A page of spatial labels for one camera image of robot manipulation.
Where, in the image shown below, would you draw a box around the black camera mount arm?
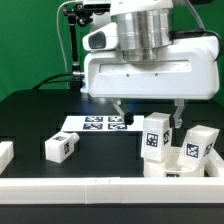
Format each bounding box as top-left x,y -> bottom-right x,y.
63,3 -> 92,91

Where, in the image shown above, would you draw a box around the white fiducial marker sheet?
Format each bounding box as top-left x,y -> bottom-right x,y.
61,115 -> 144,132

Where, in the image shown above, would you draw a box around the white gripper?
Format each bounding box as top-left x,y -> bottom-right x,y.
82,22 -> 219,128

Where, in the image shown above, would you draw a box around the white cable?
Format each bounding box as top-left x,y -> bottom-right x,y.
55,0 -> 78,74

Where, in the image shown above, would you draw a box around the white U-shaped fence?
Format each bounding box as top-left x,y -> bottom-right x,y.
0,139 -> 224,205

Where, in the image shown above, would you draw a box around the white camera on mount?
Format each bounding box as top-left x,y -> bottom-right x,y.
83,0 -> 111,10

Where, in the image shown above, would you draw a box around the black cables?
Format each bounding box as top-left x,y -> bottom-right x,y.
32,72 -> 75,90

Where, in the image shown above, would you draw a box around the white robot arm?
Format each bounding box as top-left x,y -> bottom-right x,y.
83,0 -> 222,128

